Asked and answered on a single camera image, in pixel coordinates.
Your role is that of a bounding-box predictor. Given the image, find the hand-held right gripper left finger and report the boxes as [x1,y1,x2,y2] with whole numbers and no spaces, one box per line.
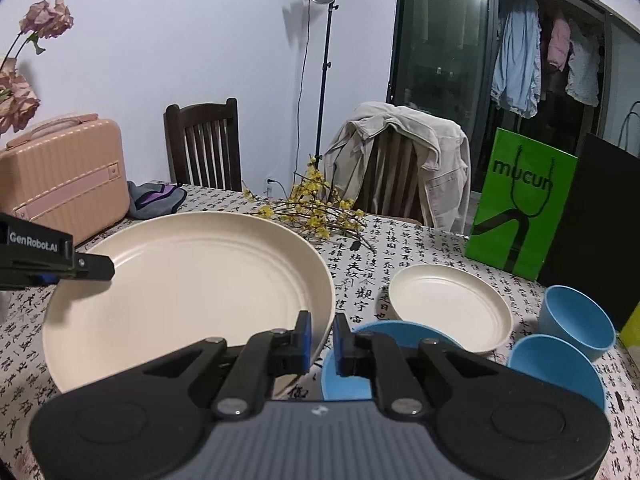
[142,310,314,421]

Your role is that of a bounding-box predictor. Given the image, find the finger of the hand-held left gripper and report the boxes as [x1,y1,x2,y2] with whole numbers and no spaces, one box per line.
[0,270,59,292]
[35,251,116,282]

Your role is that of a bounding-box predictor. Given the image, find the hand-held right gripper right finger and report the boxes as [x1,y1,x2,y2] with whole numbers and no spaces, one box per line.
[333,312,501,418]

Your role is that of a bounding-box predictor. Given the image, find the blue bowl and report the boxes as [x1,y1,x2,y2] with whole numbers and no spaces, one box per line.
[507,335,607,413]
[321,321,468,402]
[538,285,617,362]

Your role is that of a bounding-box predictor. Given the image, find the cream plate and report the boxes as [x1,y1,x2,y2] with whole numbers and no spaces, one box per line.
[42,211,336,395]
[388,263,514,357]

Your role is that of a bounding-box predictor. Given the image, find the pink hard-shell suitcase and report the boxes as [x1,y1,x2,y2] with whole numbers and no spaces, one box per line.
[0,112,130,248]

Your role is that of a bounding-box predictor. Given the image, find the grey purple cloth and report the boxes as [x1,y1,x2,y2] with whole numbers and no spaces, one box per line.
[126,180,188,221]

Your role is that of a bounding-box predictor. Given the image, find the calligraphy printed tablecloth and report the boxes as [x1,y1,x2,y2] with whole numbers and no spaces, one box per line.
[0,182,640,480]

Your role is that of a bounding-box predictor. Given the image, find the yellow blossom branch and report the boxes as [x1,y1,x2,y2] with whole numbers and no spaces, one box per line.
[242,156,381,253]

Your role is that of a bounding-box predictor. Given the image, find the dark wooden chair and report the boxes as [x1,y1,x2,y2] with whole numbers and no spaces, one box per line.
[164,97,243,192]

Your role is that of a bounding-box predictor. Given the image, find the wooden chair under jacket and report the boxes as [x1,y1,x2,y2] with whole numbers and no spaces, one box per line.
[352,130,426,226]

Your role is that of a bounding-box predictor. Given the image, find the chair with beige jacket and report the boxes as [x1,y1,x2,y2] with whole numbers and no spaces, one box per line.
[322,101,472,235]

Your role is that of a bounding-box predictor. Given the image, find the pink artificial flowers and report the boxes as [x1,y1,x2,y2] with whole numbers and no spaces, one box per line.
[0,0,75,136]

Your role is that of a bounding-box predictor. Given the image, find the green paper bag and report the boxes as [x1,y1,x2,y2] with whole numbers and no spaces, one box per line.
[465,127,579,277]

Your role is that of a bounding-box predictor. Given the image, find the black paper bag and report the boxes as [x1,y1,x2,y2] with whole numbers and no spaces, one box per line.
[537,102,640,333]

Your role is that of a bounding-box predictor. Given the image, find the yellow-green snack bag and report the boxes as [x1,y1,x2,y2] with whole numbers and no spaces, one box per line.
[619,302,640,346]

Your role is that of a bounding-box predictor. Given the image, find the dark sliding glass door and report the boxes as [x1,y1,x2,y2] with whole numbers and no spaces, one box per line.
[387,0,640,191]

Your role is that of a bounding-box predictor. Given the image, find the light blue hanging shirt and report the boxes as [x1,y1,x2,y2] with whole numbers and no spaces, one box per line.
[490,0,543,118]

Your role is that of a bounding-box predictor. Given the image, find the white hanging garment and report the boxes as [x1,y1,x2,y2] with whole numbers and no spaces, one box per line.
[565,22,601,107]

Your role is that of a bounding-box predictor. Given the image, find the pink hanging garment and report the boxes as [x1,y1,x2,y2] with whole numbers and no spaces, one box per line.
[546,17,572,73]

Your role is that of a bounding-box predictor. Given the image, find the black light cable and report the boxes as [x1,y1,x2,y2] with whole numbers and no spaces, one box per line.
[294,2,312,196]

